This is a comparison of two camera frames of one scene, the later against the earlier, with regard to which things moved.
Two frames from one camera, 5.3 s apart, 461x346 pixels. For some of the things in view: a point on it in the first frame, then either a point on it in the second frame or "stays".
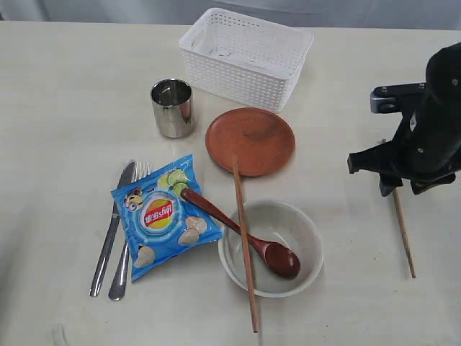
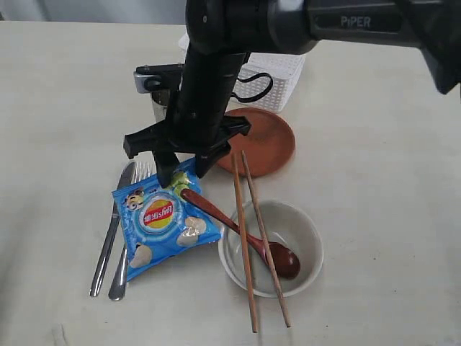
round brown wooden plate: [263, 141] stays
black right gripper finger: [418, 188] -> [206, 159]
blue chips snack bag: [158, 224] stays
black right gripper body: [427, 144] -> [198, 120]
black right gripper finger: [388, 184] -> [166, 163]
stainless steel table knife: [126, 177] stays
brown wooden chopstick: [398, 205] -> [284, 310]
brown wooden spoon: [278, 258] stays
